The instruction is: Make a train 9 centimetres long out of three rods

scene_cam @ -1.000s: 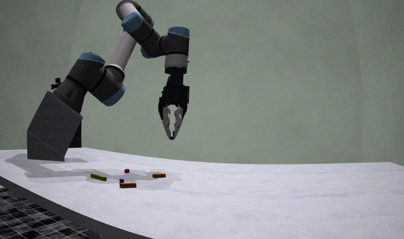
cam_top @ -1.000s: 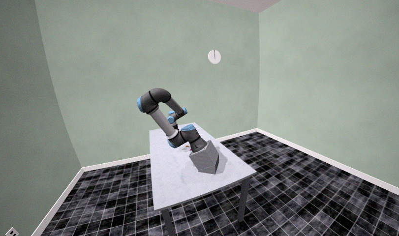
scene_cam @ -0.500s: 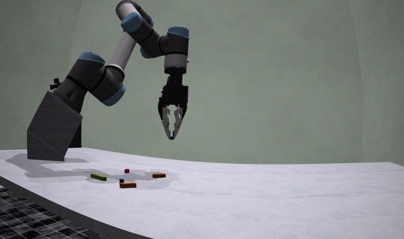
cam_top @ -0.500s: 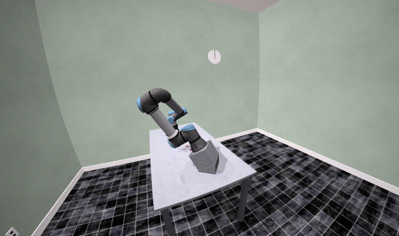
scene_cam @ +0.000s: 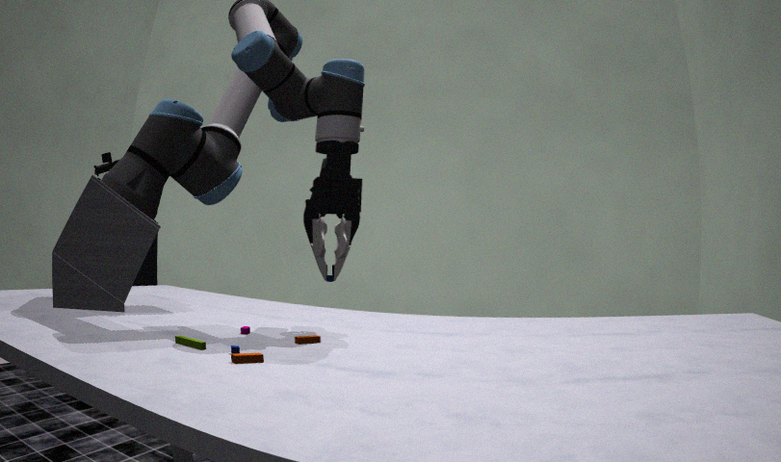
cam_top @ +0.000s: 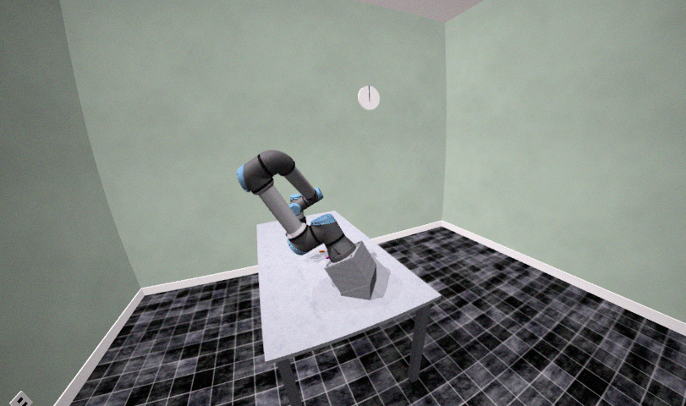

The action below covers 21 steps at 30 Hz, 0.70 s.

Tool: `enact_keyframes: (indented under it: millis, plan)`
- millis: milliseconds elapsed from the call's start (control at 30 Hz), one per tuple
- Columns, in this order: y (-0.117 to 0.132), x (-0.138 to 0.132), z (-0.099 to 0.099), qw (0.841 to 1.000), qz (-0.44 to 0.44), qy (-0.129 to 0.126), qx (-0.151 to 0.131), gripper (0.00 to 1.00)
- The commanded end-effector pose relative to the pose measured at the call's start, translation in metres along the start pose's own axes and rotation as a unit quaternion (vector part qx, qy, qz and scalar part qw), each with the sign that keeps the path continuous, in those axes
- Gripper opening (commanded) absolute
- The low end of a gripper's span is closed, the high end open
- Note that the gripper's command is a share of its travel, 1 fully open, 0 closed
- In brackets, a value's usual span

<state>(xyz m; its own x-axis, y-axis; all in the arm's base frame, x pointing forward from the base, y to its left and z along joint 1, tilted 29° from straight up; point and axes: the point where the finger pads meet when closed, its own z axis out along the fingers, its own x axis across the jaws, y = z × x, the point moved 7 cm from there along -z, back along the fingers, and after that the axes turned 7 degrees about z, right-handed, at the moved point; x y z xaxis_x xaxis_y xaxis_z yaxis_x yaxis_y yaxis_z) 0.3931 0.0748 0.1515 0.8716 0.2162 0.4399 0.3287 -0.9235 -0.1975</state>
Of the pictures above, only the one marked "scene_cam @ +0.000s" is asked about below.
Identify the orange rod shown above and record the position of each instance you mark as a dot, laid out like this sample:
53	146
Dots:
245	358
302	340

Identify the lime green rod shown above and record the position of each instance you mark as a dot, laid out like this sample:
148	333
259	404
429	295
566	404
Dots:
188	342

